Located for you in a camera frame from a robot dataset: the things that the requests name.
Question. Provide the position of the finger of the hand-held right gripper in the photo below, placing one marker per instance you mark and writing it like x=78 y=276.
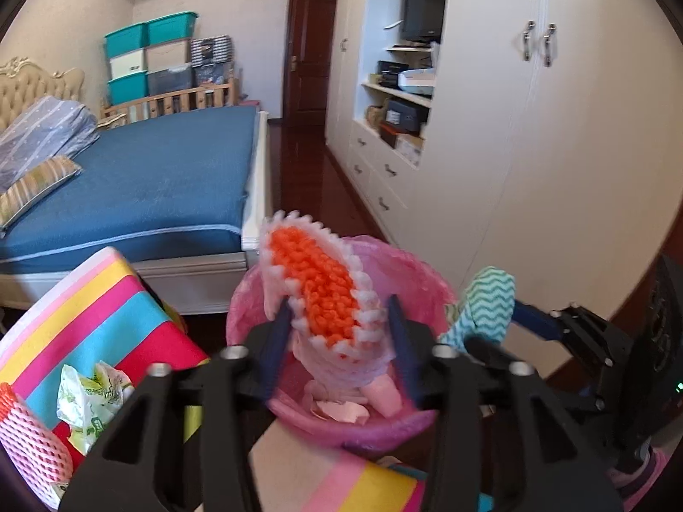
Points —
x=533 y=317
x=485 y=351

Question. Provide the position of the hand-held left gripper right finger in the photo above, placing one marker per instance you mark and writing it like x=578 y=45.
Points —
x=405 y=352

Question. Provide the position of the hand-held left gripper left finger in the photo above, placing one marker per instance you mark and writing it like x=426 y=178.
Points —
x=277 y=346

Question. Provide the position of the teal wavy striped cloth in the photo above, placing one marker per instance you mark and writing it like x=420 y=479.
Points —
x=488 y=298

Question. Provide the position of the orange and white crochet piece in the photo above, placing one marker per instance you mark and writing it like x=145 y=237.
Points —
x=315 y=277

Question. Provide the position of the bin with pink liner bag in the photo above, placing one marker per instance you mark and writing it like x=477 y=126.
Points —
x=347 y=429

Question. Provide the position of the white foam block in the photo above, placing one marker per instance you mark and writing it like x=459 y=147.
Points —
x=384 y=397

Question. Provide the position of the crumpled white paper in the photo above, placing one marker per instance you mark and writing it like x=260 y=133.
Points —
x=339 y=413

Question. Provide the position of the person's pink patterned clothing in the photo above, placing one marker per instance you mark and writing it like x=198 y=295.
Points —
x=640 y=480

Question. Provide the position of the white built-in wardrobe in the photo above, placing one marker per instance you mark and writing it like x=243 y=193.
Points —
x=560 y=144

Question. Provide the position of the rainbow striped tablecloth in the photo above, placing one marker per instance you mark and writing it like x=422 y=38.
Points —
x=106 y=304

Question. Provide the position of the green and white plastic wrapper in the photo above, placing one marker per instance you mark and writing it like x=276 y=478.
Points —
x=90 y=400

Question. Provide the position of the bed with blue mattress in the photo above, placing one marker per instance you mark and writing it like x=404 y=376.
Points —
x=160 y=181

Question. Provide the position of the brown cardboard box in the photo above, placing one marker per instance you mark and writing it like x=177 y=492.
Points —
x=403 y=144

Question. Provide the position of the small black safe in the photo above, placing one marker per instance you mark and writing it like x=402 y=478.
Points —
x=406 y=114

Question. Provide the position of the pink foam net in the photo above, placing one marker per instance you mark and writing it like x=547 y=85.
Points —
x=32 y=437

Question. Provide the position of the white shelf device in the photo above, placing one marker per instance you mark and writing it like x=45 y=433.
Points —
x=416 y=81

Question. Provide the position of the dark storage bag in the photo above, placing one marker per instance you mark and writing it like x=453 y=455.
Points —
x=213 y=73

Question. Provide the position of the black shelf box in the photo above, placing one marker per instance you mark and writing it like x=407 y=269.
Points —
x=392 y=70

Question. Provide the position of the clear grey storage box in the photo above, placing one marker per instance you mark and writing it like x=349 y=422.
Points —
x=169 y=80

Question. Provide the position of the striped pillow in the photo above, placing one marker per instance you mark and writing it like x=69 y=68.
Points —
x=37 y=184

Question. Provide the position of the dark brown wooden door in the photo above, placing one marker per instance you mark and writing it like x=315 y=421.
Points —
x=307 y=53

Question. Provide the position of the teal storage box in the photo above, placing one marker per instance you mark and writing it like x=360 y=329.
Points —
x=172 y=26
x=128 y=88
x=127 y=40

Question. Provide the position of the black and white checkered bag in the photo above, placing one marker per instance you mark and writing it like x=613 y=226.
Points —
x=212 y=49

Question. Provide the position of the beige storage box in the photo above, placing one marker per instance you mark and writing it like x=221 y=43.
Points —
x=168 y=54

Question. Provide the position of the white storage box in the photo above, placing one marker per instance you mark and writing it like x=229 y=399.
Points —
x=128 y=63

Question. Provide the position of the blue-grey folded duvet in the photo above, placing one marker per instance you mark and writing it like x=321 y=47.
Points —
x=42 y=128

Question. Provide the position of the black television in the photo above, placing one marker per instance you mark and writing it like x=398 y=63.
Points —
x=424 y=5

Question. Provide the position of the beige tufted headboard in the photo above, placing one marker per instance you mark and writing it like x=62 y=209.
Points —
x=32 y=90

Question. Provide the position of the wooden crib rail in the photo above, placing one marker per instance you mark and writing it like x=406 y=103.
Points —
x=176 y=98

